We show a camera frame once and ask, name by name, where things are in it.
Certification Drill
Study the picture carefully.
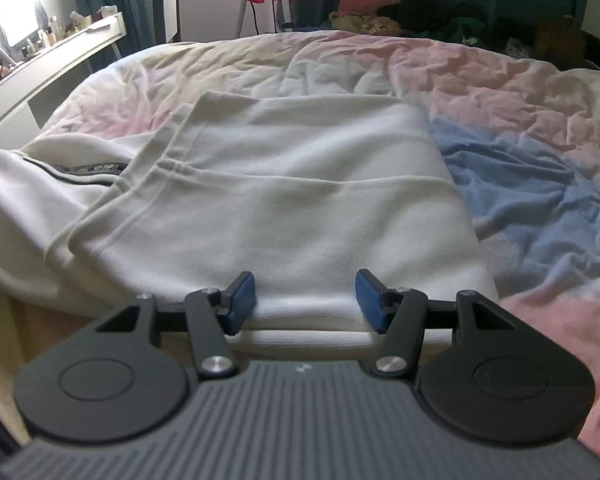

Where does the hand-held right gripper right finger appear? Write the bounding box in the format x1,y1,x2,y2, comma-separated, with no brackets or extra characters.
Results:
355,268,518,378

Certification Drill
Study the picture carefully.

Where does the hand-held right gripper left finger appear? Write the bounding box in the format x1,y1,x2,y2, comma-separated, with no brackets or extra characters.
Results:
97,271,257,380

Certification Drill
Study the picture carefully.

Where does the white zip sweatshirt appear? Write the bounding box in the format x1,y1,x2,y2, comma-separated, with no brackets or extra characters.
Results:
0,91,501,348

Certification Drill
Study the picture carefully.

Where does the pastel bed duvet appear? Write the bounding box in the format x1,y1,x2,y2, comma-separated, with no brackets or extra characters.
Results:
0,30,600,461

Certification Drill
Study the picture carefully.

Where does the yellow garment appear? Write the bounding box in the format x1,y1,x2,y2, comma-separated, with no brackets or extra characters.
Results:
329,10,406,36

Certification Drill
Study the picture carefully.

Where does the green garment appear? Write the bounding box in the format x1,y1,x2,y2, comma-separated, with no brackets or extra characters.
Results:
437,15,493,46

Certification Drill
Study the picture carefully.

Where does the white panel heater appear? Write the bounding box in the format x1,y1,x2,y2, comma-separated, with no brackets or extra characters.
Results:
151,0,281,43

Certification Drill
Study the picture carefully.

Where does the patterned black white garment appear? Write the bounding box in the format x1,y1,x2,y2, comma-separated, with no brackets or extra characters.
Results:
502,35,533,58

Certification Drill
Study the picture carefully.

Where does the dark garment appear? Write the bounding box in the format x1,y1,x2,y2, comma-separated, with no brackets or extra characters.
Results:
377,0,486,36

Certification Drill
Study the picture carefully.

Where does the pink garment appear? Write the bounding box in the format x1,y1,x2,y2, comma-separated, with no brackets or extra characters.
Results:
337,0,403,18

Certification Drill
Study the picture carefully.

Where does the white desk with drawers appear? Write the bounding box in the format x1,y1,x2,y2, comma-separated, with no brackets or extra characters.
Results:
0,12,126,133

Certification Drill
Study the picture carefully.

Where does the narrow blue curtain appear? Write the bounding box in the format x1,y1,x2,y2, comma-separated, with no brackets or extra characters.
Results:
72,0,156,63

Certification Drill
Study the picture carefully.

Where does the row of cosmetic bottles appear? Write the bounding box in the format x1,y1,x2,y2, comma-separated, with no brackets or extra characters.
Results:
0,12,81,83

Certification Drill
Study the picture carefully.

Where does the black sofa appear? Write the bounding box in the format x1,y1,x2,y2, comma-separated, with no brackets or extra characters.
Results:
480,15,600,76

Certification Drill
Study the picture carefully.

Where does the lit vanity mirror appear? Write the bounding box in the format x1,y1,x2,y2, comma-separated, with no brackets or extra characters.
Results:
0,0,48,68

